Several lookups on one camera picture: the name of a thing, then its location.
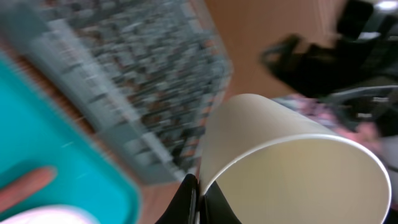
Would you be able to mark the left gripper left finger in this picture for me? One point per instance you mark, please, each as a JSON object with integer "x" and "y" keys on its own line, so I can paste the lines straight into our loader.
{"x": 182, "y": 208}

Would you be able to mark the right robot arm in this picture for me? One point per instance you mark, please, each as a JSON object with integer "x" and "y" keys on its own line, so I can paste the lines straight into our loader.
{"x": 375, "y": 98}

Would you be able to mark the orange carrot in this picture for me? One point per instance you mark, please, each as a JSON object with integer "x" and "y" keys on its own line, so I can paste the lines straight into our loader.
{"x": 26, "y": 185}

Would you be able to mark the white paper cup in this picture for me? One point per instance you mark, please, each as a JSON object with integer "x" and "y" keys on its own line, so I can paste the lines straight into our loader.
{"x": 274, "y": 165}

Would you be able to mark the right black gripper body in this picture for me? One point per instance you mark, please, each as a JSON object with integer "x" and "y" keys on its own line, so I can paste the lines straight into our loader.
{"x": 313, "y": 70}

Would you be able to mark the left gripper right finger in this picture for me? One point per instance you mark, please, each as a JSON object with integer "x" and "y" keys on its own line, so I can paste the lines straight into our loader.
{"x": 216, "y": 209}

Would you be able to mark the grey dishwasher rack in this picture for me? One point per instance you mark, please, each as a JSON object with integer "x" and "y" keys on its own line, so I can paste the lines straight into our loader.
{"x": 145, "y": 74}

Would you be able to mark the teal plastic tray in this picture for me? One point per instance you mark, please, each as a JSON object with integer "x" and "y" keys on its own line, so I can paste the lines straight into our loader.
{"x": 35, "y": 134}

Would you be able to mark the pink bowl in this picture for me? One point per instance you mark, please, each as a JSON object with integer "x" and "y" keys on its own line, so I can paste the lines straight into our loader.
{"x": 53, "y": 214}

